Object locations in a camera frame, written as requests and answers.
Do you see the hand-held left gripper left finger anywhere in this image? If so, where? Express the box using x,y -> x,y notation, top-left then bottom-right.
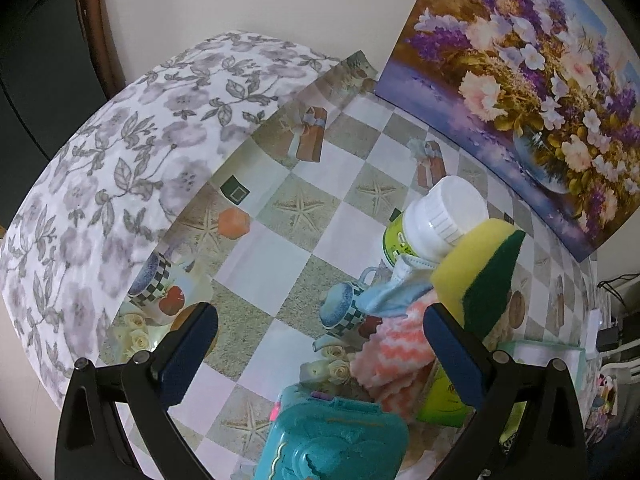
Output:
55,301 -> 221,480

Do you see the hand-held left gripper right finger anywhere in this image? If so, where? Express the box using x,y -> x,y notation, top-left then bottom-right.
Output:
422,302 -> 588,480

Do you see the green tissue packet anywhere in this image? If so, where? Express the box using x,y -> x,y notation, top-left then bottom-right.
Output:
497,412 -> 521,456
417,360 -> 476,428

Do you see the pink and white striped cloth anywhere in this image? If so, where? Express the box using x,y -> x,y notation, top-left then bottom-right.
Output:
349,297 -> 438,418

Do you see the blue face mask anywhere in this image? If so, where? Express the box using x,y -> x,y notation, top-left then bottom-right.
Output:
357,255 -> 441,318

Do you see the green and yellow sponge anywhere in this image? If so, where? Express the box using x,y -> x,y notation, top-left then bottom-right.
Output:
431,218 -> 527,341

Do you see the shallow teal cardboard box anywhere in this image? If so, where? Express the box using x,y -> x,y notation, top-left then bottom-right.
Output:
500,340 -> 587,376

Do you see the teal plastic toy case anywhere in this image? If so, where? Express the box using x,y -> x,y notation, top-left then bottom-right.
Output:
259,382 -> 410,480

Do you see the white bottle with green label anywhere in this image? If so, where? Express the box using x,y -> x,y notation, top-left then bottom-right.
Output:
382,176 -> 490,268

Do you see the black charger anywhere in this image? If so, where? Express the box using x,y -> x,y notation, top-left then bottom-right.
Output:
597,327 -> 621,353

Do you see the white wooden chair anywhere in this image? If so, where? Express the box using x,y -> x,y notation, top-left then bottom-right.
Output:
600,355 -> 640,386

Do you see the grey floral tablecloth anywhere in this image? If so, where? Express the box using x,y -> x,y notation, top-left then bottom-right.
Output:
0,31 -> 341,396

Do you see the flower painting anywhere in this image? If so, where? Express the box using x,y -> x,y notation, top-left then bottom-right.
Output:
375,0 -> 640,263

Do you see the black cable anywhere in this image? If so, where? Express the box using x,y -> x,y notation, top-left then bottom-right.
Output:
597,272 -> 640,311

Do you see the brown wooden door frame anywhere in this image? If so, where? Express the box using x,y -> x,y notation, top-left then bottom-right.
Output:
75,0 -> 126,103

